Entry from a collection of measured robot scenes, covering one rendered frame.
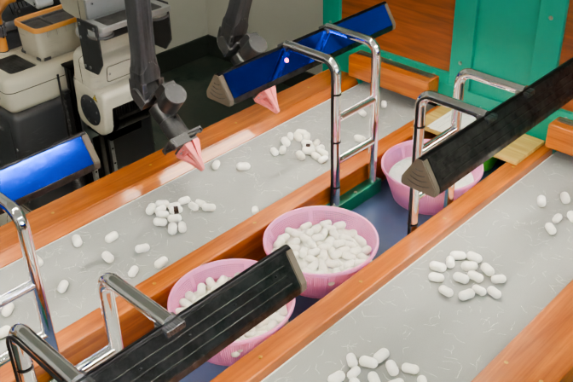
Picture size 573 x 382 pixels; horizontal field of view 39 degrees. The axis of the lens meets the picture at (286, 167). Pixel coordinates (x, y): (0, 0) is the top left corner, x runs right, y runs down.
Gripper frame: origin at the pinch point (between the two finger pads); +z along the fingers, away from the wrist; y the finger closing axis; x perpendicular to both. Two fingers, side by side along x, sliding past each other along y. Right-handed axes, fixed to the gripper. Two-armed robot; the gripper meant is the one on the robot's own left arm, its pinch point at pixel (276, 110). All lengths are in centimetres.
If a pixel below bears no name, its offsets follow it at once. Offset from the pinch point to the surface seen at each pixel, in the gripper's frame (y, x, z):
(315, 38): -4.2, -34.4, -4.3
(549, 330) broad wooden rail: -24, -62, 78
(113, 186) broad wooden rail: -51, 9, -3
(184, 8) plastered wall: 120, 165, -111
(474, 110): -14, -70, 34
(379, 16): 20.6, -33.7, -2.8
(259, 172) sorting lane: -18.8, -2.4, 13.6
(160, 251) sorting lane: -59, -8, 19
